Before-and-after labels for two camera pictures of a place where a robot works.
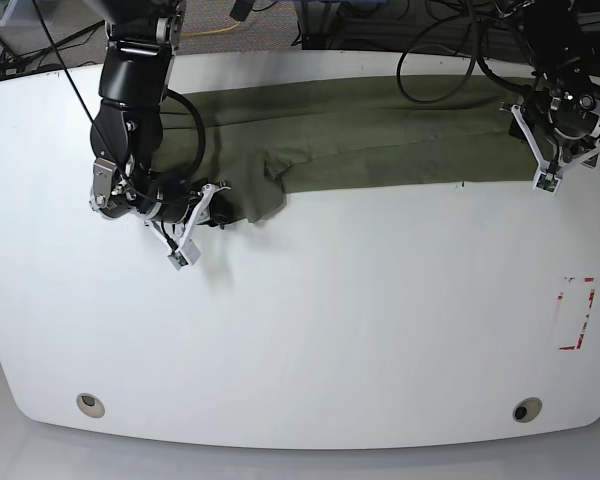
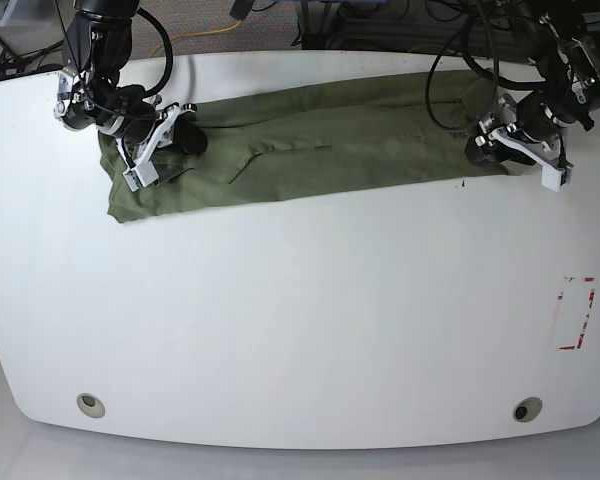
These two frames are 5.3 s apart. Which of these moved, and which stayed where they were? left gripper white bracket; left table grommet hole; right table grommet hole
Moved: left gripper white bracket
Stayed: right table grommet hole; left table grommet hole
